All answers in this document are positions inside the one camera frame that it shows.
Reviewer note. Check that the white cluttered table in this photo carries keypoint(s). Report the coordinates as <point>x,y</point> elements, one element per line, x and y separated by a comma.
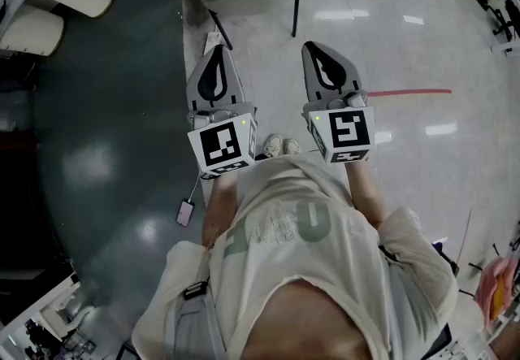
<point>36,311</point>

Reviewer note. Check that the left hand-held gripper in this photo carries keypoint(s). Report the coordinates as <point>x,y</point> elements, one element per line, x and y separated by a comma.
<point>221,143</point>

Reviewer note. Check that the person's white shoe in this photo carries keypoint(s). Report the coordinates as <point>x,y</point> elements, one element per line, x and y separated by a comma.
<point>291,146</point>
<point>273,146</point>

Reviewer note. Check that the person's beige shirt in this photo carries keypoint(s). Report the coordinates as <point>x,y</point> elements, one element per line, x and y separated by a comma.
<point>292,252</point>

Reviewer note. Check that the red floor tape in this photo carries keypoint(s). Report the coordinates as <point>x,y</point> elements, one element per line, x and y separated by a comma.
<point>406,92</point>

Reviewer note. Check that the person's left white shoe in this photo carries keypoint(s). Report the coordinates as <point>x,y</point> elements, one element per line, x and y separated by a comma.
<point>273,146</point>

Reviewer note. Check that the person's right forearm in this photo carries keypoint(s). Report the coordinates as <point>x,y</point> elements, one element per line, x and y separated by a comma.
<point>365,192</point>

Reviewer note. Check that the pink cloth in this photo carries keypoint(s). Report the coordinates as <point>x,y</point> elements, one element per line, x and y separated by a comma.
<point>491,273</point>

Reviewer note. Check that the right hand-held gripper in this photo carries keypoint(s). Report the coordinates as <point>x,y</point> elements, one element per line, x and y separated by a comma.
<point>349,131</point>

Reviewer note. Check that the person's right white shoe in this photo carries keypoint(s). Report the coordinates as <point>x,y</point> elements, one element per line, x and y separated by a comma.
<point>291,146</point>

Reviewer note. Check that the person's left forearm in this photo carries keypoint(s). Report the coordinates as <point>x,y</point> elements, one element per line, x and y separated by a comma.
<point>219,208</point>

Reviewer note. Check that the pink smartphone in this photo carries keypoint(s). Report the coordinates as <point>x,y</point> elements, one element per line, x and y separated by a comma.
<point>185,212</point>

